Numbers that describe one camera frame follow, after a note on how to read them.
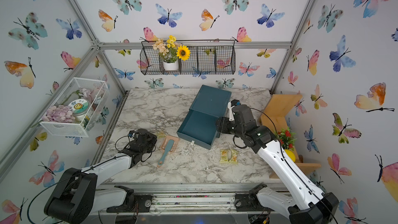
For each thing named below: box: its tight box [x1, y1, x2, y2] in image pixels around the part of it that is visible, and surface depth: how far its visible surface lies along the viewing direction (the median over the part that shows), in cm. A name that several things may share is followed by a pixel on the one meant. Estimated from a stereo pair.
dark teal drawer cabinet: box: [179, 84, 232, 130], surface depth 87 cm
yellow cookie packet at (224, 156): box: [219, 148, 230, 164], surface depth 88 cm
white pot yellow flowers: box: [151, 35, 191, 72], surface depth 86 cm
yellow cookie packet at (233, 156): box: [228, 148, 239, 164], surface depth 88 cm
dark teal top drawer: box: [176, 108, 220, 150], surface depth 86 cm
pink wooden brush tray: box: [160, 135, 180, 153], surface depth 95 cm
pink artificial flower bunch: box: [41, 104, 76, 123], surface depth 61 cm
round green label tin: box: [68, 98, 90, 118], surface depth 67 cm
